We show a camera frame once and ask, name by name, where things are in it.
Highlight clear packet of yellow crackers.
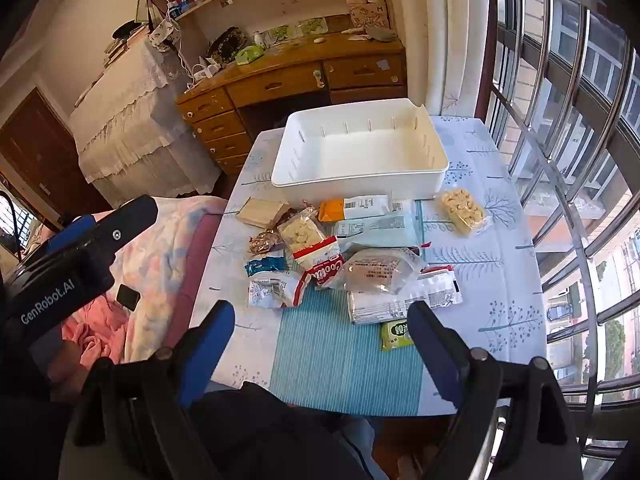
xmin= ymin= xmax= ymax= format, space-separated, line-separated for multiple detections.
xmin=440 ymin=187 xmax=488 ymax=236

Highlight printed cardboard box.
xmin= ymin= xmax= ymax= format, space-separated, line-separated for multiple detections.
xmin=347 ymin=0 xmax=391 ymax=31

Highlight floral fleece blanket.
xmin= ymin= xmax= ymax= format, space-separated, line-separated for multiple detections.
xmin=107 ymin=195 xmax=228 ymax=366

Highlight clear pastry packet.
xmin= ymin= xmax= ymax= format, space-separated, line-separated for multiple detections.
xmin=342 ymin=247 xmax=426 ymax=295

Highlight tree-print tablecloth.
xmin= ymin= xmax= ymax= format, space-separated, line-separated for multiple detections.
xmin=202 ymin=116 xmax=548 ymax=418

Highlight window with metal grille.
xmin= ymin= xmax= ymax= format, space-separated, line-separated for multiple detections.
xmin=475 ymin=0 xmax=640 ymax=461

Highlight tan wafer packet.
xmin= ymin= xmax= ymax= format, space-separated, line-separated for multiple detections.
xmin=236 ymin=197 xmax=291 ymax=228

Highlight black cable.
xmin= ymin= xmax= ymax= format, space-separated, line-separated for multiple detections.
xmin=0 ymin=190 xmax=26 ymax=263

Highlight small blue snack packet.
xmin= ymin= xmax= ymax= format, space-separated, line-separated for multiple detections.
xmin=244 ymin=255 xmax=288 ymax=277

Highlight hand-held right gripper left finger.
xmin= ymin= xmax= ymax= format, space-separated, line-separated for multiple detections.
xmin=60 ymin=300 xmax=236 ymax=480

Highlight small red white snack packet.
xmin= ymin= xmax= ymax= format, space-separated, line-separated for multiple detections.
xmin=291 ymin=235 xmax=347 ymax=289

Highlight pink fleece blanket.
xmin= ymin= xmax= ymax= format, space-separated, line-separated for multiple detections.
xmin=62 ymin=300 xmax=131 ymax=363

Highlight white plastic bin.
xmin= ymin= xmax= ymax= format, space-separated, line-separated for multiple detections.
xmin=270 ymin=98 xmax=450 ymax=208

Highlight black patterned pouch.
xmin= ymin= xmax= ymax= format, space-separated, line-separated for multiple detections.
xmin=206 ymin=27 xmax=248 ymax=66

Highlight wooden desk with drawers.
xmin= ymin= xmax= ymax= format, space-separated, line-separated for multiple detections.
xmin=175 ymin=35 xmax=408 ymax=176

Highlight white power strip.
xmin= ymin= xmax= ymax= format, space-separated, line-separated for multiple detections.
xmin=185 ymin=57 xmax=221 ymax=91

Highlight brown wooden door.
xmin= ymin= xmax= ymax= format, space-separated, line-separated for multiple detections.
xmin=0 ymin=87 xmax=108 ymax=221

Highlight green tissue pack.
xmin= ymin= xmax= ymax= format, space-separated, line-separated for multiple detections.
xmin=235 ymin=45 xmax=266 ymax=66

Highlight puffy white red-print snack packet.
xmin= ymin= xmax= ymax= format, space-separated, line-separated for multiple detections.
xmin=248 ymin=270 xmax=313 ymax=309

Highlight green snack packet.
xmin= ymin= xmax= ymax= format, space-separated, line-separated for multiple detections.
xmin=381 ymin=319 xmax=416 ymax=352

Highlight person's left hand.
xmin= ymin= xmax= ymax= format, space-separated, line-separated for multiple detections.
xmin=48 ymin=342 xmax=101 ymax=397

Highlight long snack packet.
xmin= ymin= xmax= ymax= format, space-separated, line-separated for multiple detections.
xmin=346 ymin=266 xmax=463 ymax=326

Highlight person's dark trousers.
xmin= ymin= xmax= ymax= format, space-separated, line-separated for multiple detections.
xmin=190 ymin=382 xmax=383 ymax=480

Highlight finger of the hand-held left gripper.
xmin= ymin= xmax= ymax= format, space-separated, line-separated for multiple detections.
xmin=75 ymin=195 xmax=159 ymax=257
xmin=46 ymin=214 xmax=97 ymax=259

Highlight light blue snack packet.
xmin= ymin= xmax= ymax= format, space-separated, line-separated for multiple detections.
xmin=334 ymin=211 xmax=426 ymax=256

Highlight white lace furniture cover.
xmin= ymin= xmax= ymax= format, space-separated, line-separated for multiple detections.
xmin=68 ymin=35 xmax=223 ymax=196

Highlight clear packet of pale crackers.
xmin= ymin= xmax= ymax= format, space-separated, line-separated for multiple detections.
xmin=277 ymin=210 xmax=331 ymax=256

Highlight brown nut snack packet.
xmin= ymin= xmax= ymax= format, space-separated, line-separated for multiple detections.
xmin=248 ymin=229 xmax=286 ymax=257

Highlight cream curtain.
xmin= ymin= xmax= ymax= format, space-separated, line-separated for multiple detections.
xmin=385 ymin=0 xmax=496 ymax=116

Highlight mauve sofa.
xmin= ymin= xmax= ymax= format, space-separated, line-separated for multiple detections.
xmin=172 ymin=212 xmax=223 ymax=343

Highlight small black device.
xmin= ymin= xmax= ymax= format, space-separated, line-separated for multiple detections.
xmin=116 ymin=284 xmax=141 ymax=311

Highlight orange and white snack packet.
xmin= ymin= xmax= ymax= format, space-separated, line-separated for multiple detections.
xmin=318 ymin=195 xmax=393 ymax=223

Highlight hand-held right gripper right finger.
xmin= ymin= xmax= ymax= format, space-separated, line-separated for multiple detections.
xmin=406 ymin=301 xmax=583 ymax=480

